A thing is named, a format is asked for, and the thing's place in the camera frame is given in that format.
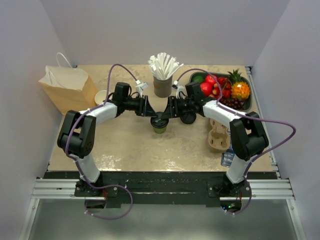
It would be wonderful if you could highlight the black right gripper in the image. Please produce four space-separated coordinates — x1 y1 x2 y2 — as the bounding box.
161 96 194 120

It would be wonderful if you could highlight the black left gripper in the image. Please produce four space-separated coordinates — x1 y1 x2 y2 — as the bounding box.
123 95 158 118

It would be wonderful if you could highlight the black coffee cup lid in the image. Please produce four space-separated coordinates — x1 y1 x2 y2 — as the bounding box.
180 111 197 125

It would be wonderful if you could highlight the green paper coffee cup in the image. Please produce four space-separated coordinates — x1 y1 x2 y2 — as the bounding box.
153 126 167 134

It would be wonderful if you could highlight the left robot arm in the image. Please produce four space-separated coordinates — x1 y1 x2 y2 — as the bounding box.
57 82 157 196

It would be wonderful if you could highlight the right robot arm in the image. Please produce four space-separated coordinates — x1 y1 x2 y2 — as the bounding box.
161 82 269 197

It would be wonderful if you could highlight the blue razor blister pack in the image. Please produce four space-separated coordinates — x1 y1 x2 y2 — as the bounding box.
220 146 235 168

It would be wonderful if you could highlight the grey straw holder cup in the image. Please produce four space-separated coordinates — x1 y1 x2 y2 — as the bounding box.
153 76 173 98

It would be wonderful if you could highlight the green lime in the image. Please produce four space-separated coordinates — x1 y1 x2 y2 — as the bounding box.
191 75 205 84

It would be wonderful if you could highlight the red apple front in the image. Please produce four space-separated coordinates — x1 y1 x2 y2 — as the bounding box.
200 82 213 97

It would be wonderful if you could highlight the white wrapped straws bundle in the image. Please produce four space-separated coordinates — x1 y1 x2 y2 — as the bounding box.
147 52 184 81

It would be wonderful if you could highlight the red apple with stem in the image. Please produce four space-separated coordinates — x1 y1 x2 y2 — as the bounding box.
204 74 218 86

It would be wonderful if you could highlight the brown pulp cup carrier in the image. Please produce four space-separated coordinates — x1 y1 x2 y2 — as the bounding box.
207 118 231 154

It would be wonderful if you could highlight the dark purple grape bunch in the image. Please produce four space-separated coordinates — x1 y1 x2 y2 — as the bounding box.
219 97 244 111

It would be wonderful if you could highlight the small orange pineapple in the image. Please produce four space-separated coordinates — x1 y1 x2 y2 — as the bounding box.
228 69 251 101

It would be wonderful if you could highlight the grey fruit tray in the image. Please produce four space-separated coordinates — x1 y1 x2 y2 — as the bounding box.
189 72 252 112

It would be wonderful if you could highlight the brown paper bag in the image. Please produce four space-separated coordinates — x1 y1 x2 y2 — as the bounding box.
38 63 98 115

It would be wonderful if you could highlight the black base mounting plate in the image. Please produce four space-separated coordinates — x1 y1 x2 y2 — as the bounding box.
39 171 277 208

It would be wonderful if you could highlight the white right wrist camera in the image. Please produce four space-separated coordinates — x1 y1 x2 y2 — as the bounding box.
172 80 187 99

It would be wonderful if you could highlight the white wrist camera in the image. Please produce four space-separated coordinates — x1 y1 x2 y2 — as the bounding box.
172 80 187 99
135 80 149 97

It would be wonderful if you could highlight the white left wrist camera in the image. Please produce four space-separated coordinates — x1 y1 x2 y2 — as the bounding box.
135 80 149 97

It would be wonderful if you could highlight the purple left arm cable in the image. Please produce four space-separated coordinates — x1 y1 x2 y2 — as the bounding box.
64 63 140 220

